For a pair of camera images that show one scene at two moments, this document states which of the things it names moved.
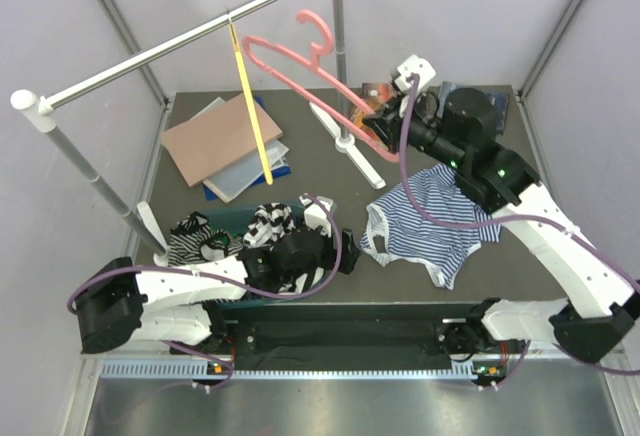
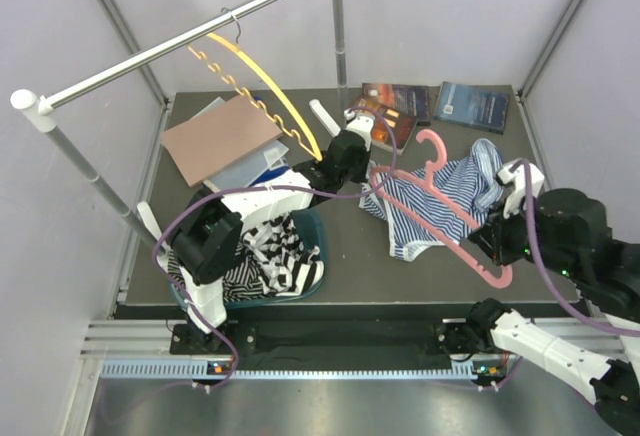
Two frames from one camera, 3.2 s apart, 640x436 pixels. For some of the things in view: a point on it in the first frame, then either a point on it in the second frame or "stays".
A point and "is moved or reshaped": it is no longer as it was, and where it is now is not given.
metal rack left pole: [27, 103] stays
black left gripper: [348, 253] -> [360, 176]
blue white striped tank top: [394, 229] is moved or reshaped
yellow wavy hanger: [256, 123] -> [314, 154]
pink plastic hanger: [311, 62] -> [429, 177]
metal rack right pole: [340, 53] stays
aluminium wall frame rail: [123, 29] stays
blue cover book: [501, 101] stays
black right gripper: [388, 126] -> [489, 237]
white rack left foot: [152, 224] stays
